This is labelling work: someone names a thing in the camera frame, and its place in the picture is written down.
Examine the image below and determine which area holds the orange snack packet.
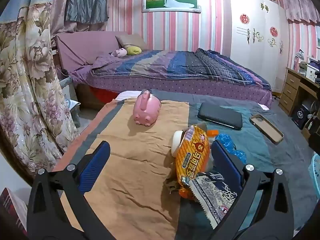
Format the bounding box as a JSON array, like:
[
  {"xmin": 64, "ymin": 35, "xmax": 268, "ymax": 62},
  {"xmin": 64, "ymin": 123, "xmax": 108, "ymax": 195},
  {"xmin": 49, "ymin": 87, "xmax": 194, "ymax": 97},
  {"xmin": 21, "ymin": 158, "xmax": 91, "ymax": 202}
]
[{"xmin": 175, "ymin": 125, "xmax": 210, "ymax": 200}]

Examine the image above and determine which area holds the pink window valance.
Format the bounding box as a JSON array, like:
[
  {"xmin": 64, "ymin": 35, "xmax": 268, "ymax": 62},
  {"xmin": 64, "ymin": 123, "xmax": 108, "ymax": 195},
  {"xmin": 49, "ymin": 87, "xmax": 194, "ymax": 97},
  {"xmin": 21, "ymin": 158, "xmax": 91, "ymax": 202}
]
[{"xmin": 282, "ymin": 0, "xmax": 320, "ymax": 25}]

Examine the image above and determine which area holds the desk lamp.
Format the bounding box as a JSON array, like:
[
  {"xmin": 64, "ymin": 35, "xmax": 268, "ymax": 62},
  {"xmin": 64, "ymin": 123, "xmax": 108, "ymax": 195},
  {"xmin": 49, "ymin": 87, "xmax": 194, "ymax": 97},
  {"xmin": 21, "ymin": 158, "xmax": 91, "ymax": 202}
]
[{"xmin": 294, "ymin": 50, "xmax": 304, "ymax": 71}]

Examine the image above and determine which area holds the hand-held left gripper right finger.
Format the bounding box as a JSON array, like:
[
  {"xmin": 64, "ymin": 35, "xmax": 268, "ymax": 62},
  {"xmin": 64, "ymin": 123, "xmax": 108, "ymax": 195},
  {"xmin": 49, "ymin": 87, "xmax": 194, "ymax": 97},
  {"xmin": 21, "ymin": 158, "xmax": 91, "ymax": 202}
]
[{"xmin": 210, "ymin": 140, "xmax": 295, "ymax": 240}]

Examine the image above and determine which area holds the blue plastic bag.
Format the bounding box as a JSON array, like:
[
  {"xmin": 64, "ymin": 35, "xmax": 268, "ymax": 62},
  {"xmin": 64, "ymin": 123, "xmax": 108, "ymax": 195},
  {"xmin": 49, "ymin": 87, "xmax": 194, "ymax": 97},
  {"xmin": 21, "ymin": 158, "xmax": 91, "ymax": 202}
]
[{"xmin": 215, "ymin": 134, "xmax": 247, "ymax": 164}]

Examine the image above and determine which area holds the floral curtain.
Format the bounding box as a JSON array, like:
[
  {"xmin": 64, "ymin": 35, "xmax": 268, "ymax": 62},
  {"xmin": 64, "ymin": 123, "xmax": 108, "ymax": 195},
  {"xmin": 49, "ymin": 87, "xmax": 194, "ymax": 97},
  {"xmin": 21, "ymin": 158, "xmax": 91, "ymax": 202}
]
[{"xmin": 0, "ymin": 0, "xmax": 78, "ymax": 178}]

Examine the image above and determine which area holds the brown pillow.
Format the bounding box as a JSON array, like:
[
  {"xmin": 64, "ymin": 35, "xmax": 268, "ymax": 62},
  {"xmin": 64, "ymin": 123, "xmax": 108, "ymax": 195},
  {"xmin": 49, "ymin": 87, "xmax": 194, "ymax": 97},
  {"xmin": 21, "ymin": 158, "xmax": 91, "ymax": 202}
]
[{"xmin": 115, "ymin": 34, "xmax": 148, "ymax": 52}]

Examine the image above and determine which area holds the dark red box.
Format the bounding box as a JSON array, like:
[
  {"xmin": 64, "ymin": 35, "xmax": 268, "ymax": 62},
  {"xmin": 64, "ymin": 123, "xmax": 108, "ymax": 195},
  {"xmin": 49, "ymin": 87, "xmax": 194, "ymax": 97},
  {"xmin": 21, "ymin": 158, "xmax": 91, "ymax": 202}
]
[{"xmin": 0, "ymin": 187, "xmax": 28, "ymax": 235}]

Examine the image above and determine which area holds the light blue basket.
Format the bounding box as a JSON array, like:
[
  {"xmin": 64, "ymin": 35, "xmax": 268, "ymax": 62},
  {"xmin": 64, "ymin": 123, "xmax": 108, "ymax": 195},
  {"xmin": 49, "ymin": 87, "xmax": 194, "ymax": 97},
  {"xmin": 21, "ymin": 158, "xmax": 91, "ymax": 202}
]
[{"xmin": 308, "ymin": 154, "xmax": 320, "ymax": 193}]

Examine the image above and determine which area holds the grey hanging cloth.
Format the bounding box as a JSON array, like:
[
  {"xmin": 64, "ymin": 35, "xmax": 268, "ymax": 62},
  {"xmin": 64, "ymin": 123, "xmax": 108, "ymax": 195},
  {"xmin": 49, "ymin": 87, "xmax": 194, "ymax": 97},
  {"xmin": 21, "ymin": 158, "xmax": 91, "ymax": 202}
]
[{"xmin": 64, "ymin": 0, "xmax": 109, "ymax": 24}]

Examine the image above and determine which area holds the striped purple quilt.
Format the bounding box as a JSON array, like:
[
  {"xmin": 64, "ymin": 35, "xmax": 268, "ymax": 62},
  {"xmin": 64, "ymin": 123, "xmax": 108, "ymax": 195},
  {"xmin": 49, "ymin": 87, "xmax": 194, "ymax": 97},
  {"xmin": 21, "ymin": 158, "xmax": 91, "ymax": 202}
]
[{"xmin": 91, "ymin": 48, "xmax": 272, "ymax": 90}]

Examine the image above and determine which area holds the wooden desk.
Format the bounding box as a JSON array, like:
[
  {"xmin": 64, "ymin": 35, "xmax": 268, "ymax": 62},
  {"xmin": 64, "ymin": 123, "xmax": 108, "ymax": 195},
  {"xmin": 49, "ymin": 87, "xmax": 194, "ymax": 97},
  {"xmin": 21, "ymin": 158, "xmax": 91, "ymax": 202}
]
[{"xmin": 279, "ymin": 67, "xmax": 320, "ymax": 117}]

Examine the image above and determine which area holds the grey printed packet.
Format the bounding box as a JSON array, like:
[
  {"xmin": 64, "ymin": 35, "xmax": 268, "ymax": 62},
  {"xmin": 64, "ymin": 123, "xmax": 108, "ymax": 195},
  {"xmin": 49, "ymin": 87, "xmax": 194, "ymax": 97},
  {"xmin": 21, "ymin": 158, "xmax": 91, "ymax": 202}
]
[{"xmin": 189, "ymin": 172, "xmax": 238, "ymax": 229}]

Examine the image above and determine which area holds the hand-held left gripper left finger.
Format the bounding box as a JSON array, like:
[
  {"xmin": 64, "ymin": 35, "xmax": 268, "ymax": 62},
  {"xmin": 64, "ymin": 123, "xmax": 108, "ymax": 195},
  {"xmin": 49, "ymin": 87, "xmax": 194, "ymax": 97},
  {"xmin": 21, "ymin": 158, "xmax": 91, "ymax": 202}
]
[{"xmin": 26, "ymin": 141, "xmax": 123, "ymax": 240}]

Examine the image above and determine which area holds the tan cloth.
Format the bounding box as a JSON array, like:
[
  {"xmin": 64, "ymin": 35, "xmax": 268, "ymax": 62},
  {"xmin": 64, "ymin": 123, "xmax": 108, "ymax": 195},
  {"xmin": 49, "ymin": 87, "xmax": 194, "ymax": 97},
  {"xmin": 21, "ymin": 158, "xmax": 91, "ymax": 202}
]
[{"xmin": 60, "ymin": 99, "xmax": 190, "ymax": 240}]

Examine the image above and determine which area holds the yellow plush toy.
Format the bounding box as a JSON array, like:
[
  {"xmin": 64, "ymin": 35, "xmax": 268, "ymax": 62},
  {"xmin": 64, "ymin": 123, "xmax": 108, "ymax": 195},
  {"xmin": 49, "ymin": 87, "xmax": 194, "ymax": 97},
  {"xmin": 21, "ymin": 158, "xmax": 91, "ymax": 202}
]
[{"xmin": 126, "ymin": 45, "xmax": 142, "ymax": 55}]

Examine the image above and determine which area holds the black flat case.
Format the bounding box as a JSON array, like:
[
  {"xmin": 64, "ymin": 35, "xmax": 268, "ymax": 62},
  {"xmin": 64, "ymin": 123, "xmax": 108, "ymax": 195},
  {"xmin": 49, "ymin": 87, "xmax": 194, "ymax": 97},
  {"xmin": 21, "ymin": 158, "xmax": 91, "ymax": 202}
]
[{"xmin": 197, "ymin": 102, "xmax": 243, "ymax": 130}]

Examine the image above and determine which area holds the white wardrobe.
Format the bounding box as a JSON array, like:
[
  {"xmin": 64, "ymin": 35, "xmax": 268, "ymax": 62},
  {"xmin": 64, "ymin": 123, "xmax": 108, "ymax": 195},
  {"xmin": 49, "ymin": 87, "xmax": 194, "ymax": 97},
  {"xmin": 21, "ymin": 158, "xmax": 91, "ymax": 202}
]
[{"xmin": 222, "ymin": 0, "xmax": 290, "ymax": 93}]

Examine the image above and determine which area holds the pink piggy bank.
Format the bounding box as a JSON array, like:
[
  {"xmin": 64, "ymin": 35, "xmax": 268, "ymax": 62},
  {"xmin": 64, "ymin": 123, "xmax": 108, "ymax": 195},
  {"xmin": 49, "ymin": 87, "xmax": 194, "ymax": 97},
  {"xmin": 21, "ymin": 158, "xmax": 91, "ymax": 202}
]
[{"xmin": 133, "ymin": 89, "xmax": 162, "ymax": 127}]

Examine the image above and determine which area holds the red cloth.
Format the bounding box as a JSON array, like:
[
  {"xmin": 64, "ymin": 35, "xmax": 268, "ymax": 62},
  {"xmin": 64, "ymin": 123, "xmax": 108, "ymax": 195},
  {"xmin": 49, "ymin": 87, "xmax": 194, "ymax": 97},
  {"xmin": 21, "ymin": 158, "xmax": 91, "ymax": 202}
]
[{"xmin": 90, "ymin": 86, "xmax": 120, "ymax": 103}]

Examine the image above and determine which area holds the black bag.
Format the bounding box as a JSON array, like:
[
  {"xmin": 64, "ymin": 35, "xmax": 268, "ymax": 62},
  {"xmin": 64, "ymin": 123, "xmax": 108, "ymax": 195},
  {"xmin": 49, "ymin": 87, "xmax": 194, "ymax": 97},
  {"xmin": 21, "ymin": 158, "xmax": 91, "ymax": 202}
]
[{"xmin": 291, "ymin": 105, "xmax": 309, "ymax": 128}]

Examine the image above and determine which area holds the pink curtain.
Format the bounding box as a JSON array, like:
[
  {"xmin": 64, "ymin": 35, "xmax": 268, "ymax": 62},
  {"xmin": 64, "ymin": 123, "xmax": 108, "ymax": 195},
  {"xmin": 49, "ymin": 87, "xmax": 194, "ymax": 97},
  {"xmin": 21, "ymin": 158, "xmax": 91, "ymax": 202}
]
[{"xmin": 51, "ymin": 0, "xmax": 68, "ymax": 34}]

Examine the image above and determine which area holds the purple dotted bed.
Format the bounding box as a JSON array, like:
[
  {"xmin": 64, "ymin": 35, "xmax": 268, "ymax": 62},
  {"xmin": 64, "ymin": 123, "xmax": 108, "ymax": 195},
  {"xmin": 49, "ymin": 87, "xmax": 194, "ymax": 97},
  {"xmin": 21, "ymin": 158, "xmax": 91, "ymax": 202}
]
[{"xmin": 54, "ymin": 31, "xmax": 273, "ymax": 110}]

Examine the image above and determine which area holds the white box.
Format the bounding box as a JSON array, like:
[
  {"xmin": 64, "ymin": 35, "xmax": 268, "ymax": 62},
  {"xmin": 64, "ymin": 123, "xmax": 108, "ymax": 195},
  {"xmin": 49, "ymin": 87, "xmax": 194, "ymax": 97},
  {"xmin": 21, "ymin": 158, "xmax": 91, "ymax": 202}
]
[{"xmin": 306, "ymin": 62, "xmax": 319, "ymax": 78}]

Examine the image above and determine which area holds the tan phone case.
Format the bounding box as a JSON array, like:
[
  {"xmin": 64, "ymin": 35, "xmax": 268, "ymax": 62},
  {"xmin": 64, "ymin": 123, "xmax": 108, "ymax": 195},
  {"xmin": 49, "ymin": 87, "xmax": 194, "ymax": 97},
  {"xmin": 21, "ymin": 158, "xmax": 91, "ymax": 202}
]
[{"xmin": 249, "ymin": 114, "xmax": 284, "ymax": 145}]

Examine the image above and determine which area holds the white plastic bowl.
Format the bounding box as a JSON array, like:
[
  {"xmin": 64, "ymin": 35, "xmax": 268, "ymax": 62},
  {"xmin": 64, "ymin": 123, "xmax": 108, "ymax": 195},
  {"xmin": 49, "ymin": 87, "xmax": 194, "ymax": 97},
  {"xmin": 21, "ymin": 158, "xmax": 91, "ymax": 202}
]
[{"xmin": 171, "ymin": 130, "xmax": 187, "ymax": 158}]

